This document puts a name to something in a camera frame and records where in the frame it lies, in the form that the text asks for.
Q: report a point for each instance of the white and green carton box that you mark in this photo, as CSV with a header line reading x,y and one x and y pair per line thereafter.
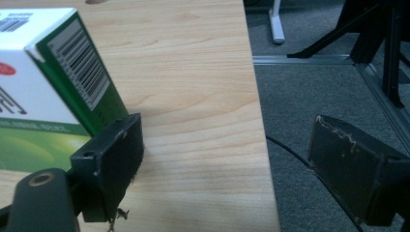
x,y
38,90

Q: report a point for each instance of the black metal stand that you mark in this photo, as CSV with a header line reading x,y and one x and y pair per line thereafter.
x,y
374,35

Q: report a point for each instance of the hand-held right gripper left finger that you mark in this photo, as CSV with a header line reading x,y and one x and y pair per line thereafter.
x,y
112,167

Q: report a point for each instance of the silver floor rail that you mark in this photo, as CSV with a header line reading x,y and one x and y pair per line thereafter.
x,y
354,74

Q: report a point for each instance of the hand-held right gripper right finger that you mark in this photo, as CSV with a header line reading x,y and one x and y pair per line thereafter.
x,y
348,167

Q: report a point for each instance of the white table leg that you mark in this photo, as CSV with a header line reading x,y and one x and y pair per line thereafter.
x,y
276,24

